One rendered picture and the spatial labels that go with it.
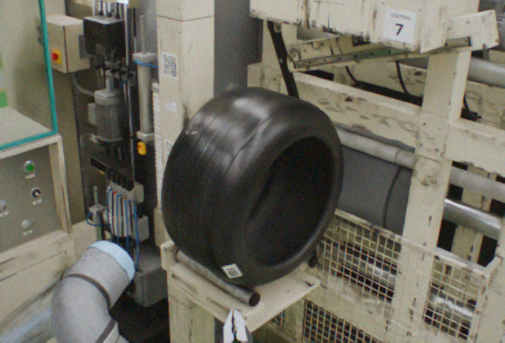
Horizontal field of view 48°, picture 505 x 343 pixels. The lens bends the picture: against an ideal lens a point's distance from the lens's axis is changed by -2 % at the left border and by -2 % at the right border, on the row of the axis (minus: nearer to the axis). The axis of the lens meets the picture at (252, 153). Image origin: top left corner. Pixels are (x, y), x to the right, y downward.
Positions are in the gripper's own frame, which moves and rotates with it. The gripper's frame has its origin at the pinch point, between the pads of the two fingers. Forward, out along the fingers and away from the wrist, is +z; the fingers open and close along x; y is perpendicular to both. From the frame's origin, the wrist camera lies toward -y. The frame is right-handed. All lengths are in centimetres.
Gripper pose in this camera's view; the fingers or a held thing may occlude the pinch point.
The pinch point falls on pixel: (233, 313)
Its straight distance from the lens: 156.4
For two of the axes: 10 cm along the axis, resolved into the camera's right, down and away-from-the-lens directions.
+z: -1.2, -8.6, 4.9
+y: 3.0, 4.4, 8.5
